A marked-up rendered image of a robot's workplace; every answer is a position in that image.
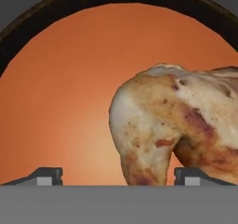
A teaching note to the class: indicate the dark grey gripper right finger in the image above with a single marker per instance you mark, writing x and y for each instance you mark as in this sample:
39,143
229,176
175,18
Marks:
189,173

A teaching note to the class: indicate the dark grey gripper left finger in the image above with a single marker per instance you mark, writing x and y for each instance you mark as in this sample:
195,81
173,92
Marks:
46,174

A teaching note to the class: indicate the browned chicken drumstick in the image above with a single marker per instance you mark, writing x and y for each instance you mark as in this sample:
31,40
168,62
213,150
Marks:
173,119

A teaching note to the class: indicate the black saucepan with orange marinade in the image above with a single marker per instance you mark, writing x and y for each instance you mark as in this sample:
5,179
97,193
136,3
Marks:
62,94

